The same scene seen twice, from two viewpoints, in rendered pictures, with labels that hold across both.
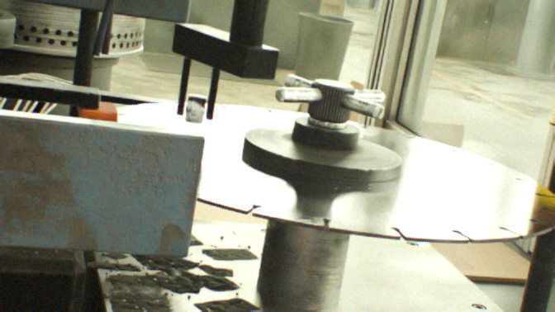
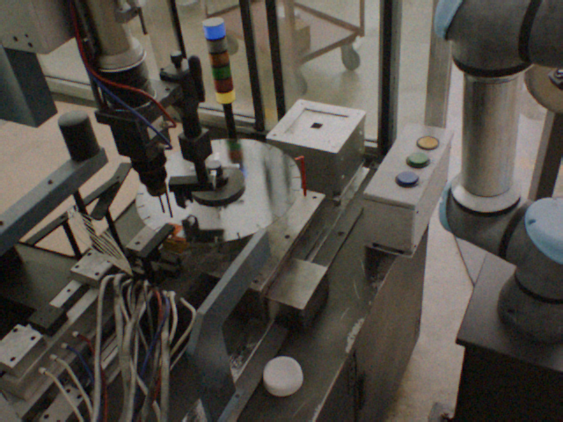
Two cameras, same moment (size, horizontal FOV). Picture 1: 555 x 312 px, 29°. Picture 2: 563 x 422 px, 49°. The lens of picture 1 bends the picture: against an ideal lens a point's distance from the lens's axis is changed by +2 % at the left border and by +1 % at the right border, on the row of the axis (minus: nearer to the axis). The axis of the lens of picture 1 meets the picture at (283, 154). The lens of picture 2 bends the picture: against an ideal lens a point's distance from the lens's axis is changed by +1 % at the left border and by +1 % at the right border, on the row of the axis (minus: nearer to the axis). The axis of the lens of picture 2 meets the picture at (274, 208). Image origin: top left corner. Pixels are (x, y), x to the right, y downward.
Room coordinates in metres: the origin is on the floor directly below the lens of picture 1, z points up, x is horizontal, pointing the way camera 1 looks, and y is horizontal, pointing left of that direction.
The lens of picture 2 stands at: (-0.08, 0.54, 1.69)
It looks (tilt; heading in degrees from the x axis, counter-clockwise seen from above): 40 degrees down; 318
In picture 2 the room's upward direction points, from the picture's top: 7 degrees counter-clockwise
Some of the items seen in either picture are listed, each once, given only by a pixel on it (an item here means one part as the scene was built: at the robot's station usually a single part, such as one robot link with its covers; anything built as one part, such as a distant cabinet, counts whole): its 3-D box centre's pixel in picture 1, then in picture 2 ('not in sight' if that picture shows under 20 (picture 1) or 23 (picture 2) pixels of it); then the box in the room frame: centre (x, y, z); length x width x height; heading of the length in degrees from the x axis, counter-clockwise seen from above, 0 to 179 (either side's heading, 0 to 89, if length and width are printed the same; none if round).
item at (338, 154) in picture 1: (324, 141); (217, 180); (0.72, -0.03, 0.96); 0.11 x 0.11 x 0.03
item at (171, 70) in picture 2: not in sight; (187, 109); (0.67, 0.04, 1.17); 0.06 x 0.05 x 0.20; 97
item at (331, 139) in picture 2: not in sight; (318, 150); (0.75, -0.37, 0.82); 0.18 x 0.18 x 0.15; 16
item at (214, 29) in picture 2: not in sight; (214, 28); (0.93, -0.25, 1.14); 0.05 x 0.04 x 0.03; 16
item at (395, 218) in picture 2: not in sight; (409, 186); (0.50, -0.38, 0.82); 0.28 x 0.11 x 0.15; 106
